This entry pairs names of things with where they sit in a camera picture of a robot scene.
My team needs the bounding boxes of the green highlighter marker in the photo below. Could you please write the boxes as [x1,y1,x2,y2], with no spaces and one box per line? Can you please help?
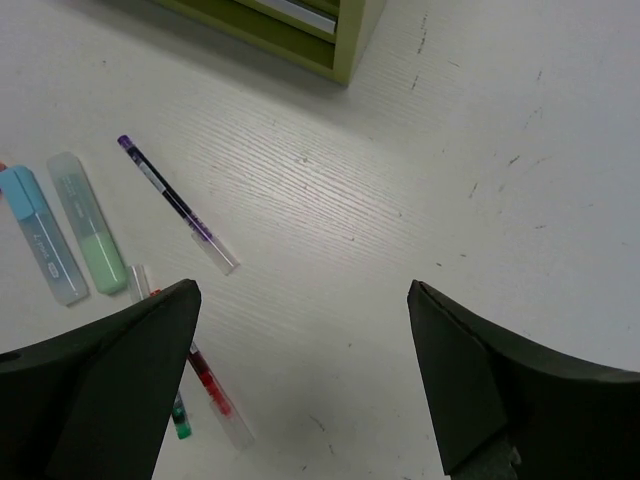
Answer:
[47,152,128,295]

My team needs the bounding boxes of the purple gel pen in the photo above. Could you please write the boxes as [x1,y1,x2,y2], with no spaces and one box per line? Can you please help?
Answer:
[117,135,239,275]

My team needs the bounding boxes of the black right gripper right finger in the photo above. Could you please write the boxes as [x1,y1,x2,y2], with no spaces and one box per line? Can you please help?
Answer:
[407,281,639,479]

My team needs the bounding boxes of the green metal drawer cabinet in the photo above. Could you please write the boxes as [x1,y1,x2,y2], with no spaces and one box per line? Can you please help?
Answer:
[158,0,386,85]

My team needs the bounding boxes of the blue highlighter marker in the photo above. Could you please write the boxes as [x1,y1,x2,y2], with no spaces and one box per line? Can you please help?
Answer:
[1,165,89,306]

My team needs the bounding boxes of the green gel pen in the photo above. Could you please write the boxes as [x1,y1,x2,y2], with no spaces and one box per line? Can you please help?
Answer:
[171,392,192,439]

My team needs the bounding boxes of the red gel pen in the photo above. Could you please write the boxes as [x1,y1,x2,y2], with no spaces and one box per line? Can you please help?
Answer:
[127,265,254,451]

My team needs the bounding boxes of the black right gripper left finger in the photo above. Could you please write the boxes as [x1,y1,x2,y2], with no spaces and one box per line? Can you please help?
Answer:
[1,279,201,479]

